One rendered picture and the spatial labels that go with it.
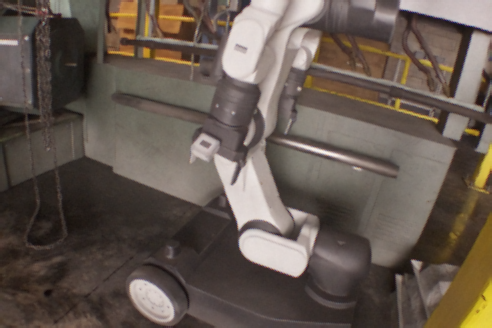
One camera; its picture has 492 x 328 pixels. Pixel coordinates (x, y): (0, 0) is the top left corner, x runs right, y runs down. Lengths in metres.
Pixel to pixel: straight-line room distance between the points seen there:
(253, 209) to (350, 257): 0.30
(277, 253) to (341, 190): 0.52
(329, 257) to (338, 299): 0.14
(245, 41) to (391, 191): 0.93
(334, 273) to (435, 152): 0.62
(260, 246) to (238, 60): 0.53
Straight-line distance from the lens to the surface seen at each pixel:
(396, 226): 1.39
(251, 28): 0.56
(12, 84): 1.61
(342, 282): 0.95
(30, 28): 1.53
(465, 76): 1.41
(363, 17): 0.75
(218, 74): 0.64
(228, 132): 0.64
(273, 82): 0.79
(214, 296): 0.92
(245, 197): 0.91
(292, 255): 0.89
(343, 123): 1.25
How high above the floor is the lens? 0.85
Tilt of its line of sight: 24 degrees down
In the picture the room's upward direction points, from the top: 9 degrees clockwise
